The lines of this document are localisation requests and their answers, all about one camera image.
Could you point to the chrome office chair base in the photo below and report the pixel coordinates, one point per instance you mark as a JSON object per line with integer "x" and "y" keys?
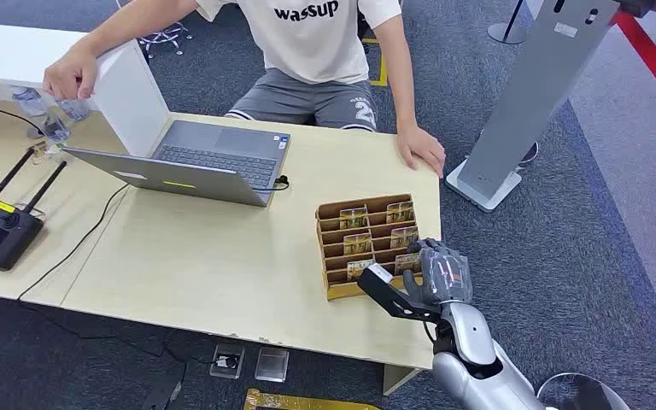
{"x": 164, "y": 37}

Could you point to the person's right hand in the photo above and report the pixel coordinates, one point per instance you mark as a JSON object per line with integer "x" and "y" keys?
{"x": 70, "y": 73}

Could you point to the stanchion post with round base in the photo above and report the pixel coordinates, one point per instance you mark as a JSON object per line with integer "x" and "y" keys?
{"x": 508, "y": 25}

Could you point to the person's right forearm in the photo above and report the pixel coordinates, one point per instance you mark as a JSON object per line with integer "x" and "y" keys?
{"x": 135, "y": 25}

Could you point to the cardboard card holder rack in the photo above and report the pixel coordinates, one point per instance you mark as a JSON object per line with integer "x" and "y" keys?
{"x": 333, "y": 266}

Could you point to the red barrier belt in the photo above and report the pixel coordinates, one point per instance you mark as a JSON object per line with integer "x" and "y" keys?
{"x": 653, "y": 62}

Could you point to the gold floor plate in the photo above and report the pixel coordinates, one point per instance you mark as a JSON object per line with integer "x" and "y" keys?
{"x": 299, "y": 402}

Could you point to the clear plastic water bottle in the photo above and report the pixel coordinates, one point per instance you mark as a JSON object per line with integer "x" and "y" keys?
{"x": 39, "y": 113}
{"x": 74, "y": 108}

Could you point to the yellow floor tape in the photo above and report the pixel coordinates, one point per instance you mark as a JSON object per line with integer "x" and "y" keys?
{"x": 383, "y": 65}

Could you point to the gold printed card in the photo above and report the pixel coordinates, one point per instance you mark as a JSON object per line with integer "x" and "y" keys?
{"x": 359, "y": 269}
{"x": 406, "y": 264}
{"x": 404, "y": 237}
{"x": 357, "y": 244}
{"x": 400, "y": 213}
{"x": 353, "y": 218}

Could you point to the person's left hand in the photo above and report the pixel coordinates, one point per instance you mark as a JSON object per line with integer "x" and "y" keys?
{"x": 421, "y": 148}

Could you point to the grey open laptop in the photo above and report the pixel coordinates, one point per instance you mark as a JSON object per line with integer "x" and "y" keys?
{"x": 215, "y": 153}

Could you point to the round black base with rim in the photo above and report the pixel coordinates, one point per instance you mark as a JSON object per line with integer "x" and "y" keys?
{"x": 588, "y": 393}

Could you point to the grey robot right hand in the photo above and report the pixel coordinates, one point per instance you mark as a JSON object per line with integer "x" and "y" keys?
{"x": 444, "y": 277}

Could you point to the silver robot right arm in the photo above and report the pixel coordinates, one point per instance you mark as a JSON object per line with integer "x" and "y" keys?
{"x": 475, "y": 362}

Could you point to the person's left forearm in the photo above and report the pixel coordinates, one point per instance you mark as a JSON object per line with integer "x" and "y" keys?
{"x": 404, "y": 99}

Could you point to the floor socket box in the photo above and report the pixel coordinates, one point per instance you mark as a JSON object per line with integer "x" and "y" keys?
{"x": 272, "y": 364}
{"x": 227, "y": 361}

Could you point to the grey kiosk stand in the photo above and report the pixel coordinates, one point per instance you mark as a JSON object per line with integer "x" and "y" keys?
{"x": 531, "y": 90}

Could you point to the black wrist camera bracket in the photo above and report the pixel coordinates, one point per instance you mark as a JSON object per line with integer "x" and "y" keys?
{"x": 387, "y": 291}

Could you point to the white desk partition board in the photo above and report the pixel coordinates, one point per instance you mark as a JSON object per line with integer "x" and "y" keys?
{"x": 127, "y": 96}

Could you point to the person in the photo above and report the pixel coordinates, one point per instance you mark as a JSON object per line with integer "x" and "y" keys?
{"x": 311, "y": 51}

